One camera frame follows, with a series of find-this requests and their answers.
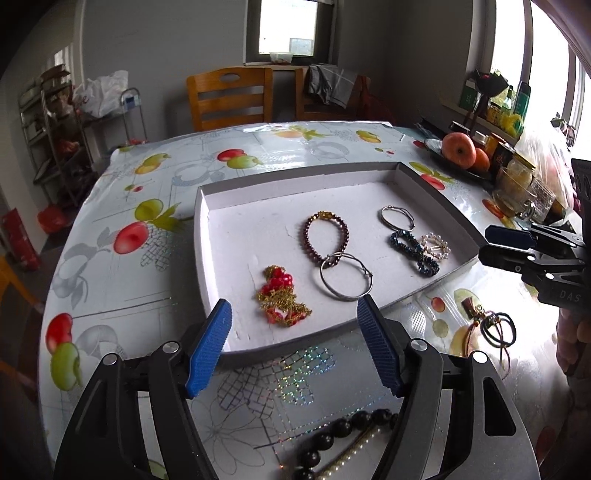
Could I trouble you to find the large black bead bracelet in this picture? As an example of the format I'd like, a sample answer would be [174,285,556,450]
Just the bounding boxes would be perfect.
[291,407,400,480]

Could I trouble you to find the metal shelf rack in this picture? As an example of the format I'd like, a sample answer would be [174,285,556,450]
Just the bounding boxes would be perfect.
[18,65,94,209]

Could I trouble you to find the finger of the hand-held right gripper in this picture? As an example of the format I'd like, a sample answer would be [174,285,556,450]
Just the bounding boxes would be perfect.
[478,244,557,288]
[485,224,583,254]

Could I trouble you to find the dark plate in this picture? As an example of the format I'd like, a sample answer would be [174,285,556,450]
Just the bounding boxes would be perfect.
[425,137,495,181]

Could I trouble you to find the large translucent plastic bag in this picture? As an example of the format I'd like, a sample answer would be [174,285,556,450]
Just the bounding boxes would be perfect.
[515,127,579,217]

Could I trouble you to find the pearl ring brooch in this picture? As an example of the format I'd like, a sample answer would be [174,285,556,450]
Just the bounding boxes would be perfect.
[419,233,451,261]

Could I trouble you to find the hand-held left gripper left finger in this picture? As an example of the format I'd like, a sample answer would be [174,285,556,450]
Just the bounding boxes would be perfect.
[53,298,234,480]

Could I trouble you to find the glass mug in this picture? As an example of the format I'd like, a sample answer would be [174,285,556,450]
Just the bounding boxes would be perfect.
[492,164,537,220]

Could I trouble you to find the person's right hand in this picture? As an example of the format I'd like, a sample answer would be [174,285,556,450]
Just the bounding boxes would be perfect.
[554,307,591,377]

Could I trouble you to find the wooden chair with clothes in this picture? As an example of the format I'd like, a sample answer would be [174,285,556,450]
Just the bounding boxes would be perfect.
[294,67,376,122]

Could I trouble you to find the patterned glass tumbler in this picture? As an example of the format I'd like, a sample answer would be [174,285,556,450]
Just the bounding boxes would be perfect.
[531,178,557,218]

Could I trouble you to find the thin silver bangle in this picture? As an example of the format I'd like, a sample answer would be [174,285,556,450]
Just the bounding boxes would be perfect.
[380,205,418,233]

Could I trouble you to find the dark flower bouquet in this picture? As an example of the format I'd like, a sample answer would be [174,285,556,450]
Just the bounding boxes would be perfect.
[475,69,509,117]

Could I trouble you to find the maroon bead bracelet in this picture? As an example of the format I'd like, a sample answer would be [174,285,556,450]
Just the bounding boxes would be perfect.
[303,211,351,269]

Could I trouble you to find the small window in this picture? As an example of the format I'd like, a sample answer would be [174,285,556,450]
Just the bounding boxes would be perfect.
[244,0,336,66]

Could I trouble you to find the pearl strand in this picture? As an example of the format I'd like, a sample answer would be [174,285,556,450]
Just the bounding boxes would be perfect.
[311,425,387,480]

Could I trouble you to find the grey clothing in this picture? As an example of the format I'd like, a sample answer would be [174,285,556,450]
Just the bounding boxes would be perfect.
[307,64,359,110]

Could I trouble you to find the small metal trolley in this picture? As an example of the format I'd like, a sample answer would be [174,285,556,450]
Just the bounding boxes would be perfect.
[119,88,149,144]

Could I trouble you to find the red plastic bag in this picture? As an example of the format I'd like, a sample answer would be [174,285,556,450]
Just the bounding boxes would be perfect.
[37,205,70,234]

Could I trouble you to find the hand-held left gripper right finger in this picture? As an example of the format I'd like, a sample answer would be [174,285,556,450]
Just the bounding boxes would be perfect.
[356,294,542,480]

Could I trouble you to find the glass jar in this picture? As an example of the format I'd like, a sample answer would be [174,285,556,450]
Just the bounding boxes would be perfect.
[508,152,539,186]

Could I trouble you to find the large bright window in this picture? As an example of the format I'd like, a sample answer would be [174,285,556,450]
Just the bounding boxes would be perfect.
[466,0,591,139]

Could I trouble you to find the red apple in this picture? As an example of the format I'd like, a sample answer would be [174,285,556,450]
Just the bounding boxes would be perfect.
[441,132,476,169]

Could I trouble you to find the black hair ties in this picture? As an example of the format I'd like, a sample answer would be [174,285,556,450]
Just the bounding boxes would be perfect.
[480,311,517,350]

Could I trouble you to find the dark blue bead bracelet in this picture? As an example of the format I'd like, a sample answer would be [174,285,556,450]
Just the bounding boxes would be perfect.
[389,229,441,278]

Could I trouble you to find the red bead gold chain necklace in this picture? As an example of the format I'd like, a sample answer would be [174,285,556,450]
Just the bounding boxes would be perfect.
[256,264,313,329]

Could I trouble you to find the green bottle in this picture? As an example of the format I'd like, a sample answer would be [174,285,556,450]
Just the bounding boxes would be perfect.
[512,80,532,121]

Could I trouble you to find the grey cardboard box tray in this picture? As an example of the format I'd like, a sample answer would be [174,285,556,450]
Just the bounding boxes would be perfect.
[194,161,482,367]

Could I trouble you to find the white plastic bag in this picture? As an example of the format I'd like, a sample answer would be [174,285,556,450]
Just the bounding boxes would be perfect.
[73,70,129,119]

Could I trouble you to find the red container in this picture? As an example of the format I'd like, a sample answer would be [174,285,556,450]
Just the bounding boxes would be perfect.
[1,209,40,271]

